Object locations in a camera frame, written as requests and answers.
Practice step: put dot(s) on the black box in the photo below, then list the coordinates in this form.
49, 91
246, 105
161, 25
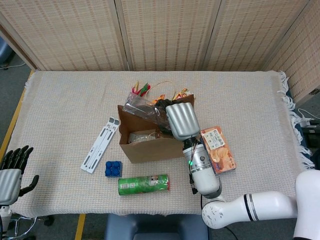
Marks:
312, 140

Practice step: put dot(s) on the blue toy building block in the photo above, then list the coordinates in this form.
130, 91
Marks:
113, 169

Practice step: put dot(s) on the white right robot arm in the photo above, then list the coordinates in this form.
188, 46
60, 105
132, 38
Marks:
205, 175

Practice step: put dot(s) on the woven bamboo screen panel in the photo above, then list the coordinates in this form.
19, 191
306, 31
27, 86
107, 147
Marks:
305, 62
62, 32
170, 32
250, 32

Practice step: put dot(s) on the blue padded chair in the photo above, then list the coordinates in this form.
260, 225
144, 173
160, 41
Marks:
155, 225

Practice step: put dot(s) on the clear plastic water bottle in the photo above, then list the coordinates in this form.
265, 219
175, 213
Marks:
140, 107

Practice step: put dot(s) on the orange snack packet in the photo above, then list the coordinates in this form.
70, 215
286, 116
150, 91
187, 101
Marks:
160, 96

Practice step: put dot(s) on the white folding stand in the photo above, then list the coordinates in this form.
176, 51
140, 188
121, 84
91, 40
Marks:
100, 145

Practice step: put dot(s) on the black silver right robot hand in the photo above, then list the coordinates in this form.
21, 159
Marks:
183, 120

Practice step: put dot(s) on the chrome stool base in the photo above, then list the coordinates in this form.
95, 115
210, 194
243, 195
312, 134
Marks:
47, 222

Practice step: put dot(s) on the orange blue cookie box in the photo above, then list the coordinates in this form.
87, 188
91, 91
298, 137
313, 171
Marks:
221, 150

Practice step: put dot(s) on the beige woven tablecloth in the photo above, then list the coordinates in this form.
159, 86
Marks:
62, 112

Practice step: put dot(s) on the white green snack packet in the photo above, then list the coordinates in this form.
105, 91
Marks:
138, 137

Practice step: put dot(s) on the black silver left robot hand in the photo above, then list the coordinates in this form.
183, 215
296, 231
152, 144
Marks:
8, 182

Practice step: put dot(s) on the brown paper bag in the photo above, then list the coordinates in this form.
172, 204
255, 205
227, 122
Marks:
150, 152

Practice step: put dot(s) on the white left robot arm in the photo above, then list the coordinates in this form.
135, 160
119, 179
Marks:
5, 212

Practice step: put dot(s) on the blue grey office chair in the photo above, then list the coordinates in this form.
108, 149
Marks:
3, 51

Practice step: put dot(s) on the green chips can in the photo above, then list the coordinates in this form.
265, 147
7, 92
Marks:
142, 185

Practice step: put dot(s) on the colourful feather shuttlecock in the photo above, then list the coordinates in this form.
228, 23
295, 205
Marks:
143, 88

